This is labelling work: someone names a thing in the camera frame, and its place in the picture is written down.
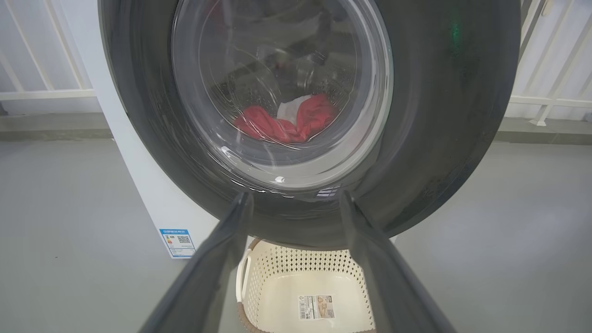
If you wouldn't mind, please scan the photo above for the paper product label in basket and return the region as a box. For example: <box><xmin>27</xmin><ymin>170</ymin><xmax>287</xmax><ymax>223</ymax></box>
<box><xmin>298</xmin><ymin>295</ymin><xmax>336</xmax><ymax>321</ymax></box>

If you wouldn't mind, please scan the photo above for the dark grey round washer door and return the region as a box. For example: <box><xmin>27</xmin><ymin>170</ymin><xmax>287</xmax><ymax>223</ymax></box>
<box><xmin>98</xmin><ymin>0</ymin><xmax>522</xmax><ymax>250</ymax></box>

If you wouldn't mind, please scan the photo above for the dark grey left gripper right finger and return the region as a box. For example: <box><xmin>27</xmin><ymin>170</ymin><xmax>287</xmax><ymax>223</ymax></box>
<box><xmin>340</xmin><ymin>190</ymin><xmax>458</xmax><ymax>333</ymax></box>

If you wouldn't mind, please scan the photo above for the red and white garment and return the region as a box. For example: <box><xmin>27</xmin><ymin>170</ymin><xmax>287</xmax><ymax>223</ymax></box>
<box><xmin>234</xmin><ymin>94</ymin><xmax>340</xmax><ymax>144</ymax></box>

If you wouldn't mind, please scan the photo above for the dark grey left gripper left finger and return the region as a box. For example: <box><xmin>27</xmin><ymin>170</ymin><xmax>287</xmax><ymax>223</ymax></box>
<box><xmin>139</xmin><ymin>192</ymin><xmax>255</xmax><ymax>333</ymax></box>

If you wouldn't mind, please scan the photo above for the blue bordered energy label sticker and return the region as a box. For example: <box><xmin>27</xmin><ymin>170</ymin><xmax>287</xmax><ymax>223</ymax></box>
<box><xmin>160</xmin><ymin>228</ymin><xmax>196</xmax><ymax>259</ymax></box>

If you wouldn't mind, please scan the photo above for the cream perforated laundry basket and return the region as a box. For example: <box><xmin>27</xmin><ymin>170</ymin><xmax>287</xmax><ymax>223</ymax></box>
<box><xmin>236</xmin><ymin>238</ymin><xmax>376</xmax><ymax>333</ymax></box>

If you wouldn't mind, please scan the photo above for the white front-loading washing machine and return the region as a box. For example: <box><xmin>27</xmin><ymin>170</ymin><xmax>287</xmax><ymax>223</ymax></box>
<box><xmin>50</xmin><ymin>0</ymin><xmax>399</xmax><ymax>259</ymax></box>

